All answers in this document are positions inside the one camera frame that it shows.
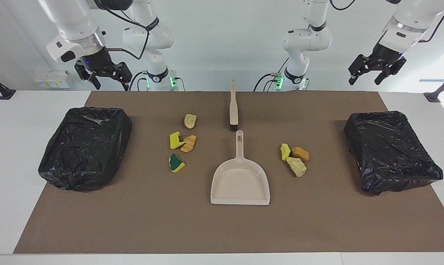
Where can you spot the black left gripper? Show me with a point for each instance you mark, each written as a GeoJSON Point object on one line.
{"type": "Point", "coordinates": [385, 57]}

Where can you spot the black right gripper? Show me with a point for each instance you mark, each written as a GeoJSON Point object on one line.
{"type": "Point", "coordinates": [98, 60]}

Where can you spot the curved yellow sponge piece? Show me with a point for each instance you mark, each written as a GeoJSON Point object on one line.
{"type": "Point", "coordinates": [174, 141]}

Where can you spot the pale yellow sponge chunk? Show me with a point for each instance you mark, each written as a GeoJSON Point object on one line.
{"type": "Point", "coordinates": [190, 121]}

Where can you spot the orange striped sponge piece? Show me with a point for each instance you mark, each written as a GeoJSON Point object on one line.
{"type": "Point", "coordinates": [189, 144]}

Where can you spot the orange-brown sponge chunk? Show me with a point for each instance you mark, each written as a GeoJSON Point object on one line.
{"type": "Point", "coordinates": [301, 154]}

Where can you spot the green and yellow sponge piece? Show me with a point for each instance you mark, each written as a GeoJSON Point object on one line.
{"type": "Point", "coordinates": [177, 163]}

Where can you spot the small yellow sponge wedge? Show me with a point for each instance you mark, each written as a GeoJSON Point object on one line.
{"type": "Point", "coordinates": [285, 152]}

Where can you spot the cream sponge chunk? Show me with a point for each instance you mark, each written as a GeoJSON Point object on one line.
{"type": "Point", "coordinates": [297, 167]}

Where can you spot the beige hand brush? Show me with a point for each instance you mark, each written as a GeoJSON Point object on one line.
{"type": "Point", "coordinates": [234, 110]}

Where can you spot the beige plastic dustpan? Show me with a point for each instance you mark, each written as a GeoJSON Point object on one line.
{"type": "Point", "coordinates": [240, 184]}

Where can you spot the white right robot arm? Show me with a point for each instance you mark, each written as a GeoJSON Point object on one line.
{"type": "Point", "coordinates": [74, 22]}

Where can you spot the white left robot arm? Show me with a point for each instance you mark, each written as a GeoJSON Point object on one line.
{"type": "Point", "coordinates": [306, 40]}

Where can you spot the black bag-lined bin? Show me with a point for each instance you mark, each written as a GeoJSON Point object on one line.
{"type": "Point", "coordinates": [391, 154]}
{"type": "Point", "coordinates": [85, 147]}

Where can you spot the brown table mat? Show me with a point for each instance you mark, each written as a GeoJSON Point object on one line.
{"type": "Point", "coordinates": [222, 228]}

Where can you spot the white wall socket box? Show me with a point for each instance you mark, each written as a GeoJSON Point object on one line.
{"type": "Point", "coordinates": [52, 79]}

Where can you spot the black camera stand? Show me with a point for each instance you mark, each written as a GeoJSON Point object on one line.
{"type": "Point", "coordinates": [4, 94]}
{"type": "Point", "coordinates": [433, 96]}

